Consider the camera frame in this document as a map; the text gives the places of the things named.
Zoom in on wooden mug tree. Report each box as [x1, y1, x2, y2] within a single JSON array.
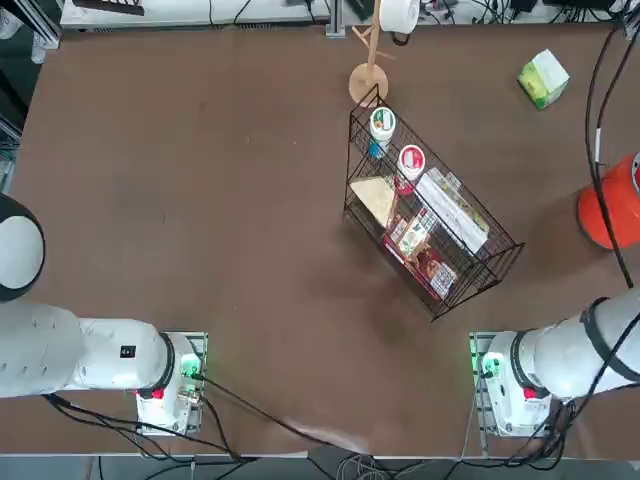
[[348, 0, 398, 108]]

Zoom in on aluminium frame post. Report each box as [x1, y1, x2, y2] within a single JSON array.
[[324, 0, 347, 39]]

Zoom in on red biscuit packet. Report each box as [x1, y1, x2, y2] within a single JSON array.
[[382, 234, 459, 304]]

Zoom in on green connector board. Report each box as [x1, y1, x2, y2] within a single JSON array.
[[472, 349, 503, 381], [178, 352, 207, 396]]

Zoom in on black wire shelf rack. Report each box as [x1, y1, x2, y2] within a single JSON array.
[[343, 83, 526, 322]]

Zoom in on white mug black handle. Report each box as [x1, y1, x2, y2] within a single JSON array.
[[378, 0, 421, 48]]

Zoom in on green tissue pack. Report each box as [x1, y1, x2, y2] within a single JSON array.
[[517, 48, 571, 111]]

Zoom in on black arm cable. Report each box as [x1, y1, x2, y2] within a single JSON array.
[[584, 22, 640, 291]]

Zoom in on black base cable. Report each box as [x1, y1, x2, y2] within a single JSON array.
[[192, 372, 361, 449]]

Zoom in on orange round bin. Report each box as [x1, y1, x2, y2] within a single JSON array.
[[576, 152, 640, 251]]

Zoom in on white jar red lid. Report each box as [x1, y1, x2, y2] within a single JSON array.
[[396, 143, 427, 196]]

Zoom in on wrapped triangle sandwich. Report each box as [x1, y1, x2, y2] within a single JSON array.
[[348, 174, 401, 229]]

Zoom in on white jar green lid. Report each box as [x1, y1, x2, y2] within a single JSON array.
[[368, 106, 397, 159]]

